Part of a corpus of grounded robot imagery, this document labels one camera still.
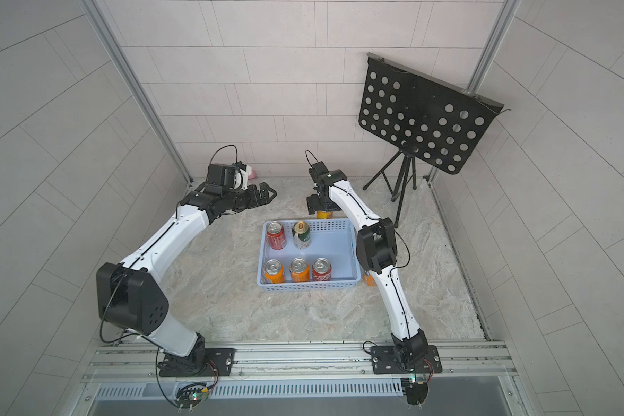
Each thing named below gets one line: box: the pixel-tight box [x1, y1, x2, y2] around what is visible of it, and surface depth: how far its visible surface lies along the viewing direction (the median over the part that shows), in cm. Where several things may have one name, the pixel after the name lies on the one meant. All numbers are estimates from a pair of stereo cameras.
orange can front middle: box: [289, 256, 311, 283], surface depth 81 cm
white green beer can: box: [292, 221, 312, 250], surface depth 91 cm
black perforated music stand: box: [357, 52, 512, 228], surface depth 77 cm
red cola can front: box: [311, 256, 332, 282], surface depth 81 cm
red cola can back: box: [266, 220, 287, 251], surface depth 90 cm
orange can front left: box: [260, 258, 286, 285], surface depth 80 cm
